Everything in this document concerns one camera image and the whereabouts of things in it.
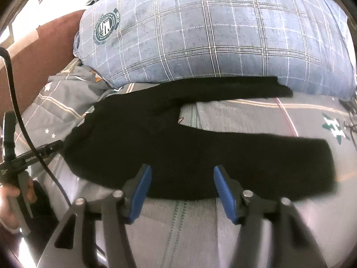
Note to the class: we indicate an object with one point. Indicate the person's left hand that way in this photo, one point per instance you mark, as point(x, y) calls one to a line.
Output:
point(8, 218)

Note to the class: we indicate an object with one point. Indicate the black pants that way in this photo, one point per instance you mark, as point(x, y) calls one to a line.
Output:
point(126, 131)

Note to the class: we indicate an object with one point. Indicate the grey patterned bed sheet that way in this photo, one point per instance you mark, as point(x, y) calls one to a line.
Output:
point(195, 233)

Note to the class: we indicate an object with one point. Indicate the grey patterned pillow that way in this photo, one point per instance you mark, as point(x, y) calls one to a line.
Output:
point(63, 103)

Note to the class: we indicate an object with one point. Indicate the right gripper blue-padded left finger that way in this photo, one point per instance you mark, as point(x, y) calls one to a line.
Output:
point(73, 242)

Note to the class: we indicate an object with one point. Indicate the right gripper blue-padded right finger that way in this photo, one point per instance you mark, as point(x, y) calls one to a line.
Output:
point(268, 228)

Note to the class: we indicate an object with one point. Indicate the brown headboard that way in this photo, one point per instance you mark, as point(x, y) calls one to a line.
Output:
point(42, 53)

